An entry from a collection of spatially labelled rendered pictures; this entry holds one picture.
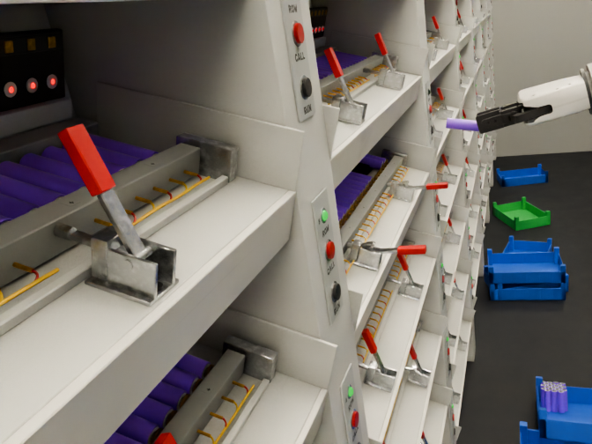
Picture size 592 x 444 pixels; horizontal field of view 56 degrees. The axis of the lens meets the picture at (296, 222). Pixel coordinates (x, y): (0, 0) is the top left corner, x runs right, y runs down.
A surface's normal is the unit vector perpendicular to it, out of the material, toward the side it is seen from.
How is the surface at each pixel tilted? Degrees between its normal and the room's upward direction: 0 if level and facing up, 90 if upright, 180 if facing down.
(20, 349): 18
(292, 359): 90
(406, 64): 90
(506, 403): 0
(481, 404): 0
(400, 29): 90
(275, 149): 90
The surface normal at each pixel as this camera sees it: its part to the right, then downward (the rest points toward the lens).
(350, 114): -0.34, 0.36
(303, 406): 0.14, -0.89
